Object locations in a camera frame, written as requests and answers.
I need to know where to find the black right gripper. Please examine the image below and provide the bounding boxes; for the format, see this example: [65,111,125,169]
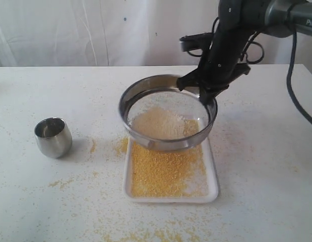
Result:
[176,23,252,104]

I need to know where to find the round stainless steel sieve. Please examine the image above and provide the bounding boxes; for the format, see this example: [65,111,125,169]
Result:
[118,74,218,152]

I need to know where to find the stainless steel cup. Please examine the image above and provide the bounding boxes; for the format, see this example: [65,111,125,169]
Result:
[34,117,73,158]

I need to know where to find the yellow white grain pile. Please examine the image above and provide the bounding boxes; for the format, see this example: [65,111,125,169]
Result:
[132,107,199,140]

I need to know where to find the white plastic tray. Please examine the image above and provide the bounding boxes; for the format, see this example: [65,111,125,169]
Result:
[123,139,219,204]

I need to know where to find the white backdrop curtain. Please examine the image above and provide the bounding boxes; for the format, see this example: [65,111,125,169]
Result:
[0,0,312,67]

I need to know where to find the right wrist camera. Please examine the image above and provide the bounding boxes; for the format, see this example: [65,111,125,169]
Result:
[179,32,214,52]

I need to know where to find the grey right arm cable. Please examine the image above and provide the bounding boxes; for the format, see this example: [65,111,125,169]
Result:
[286,31,312,129]

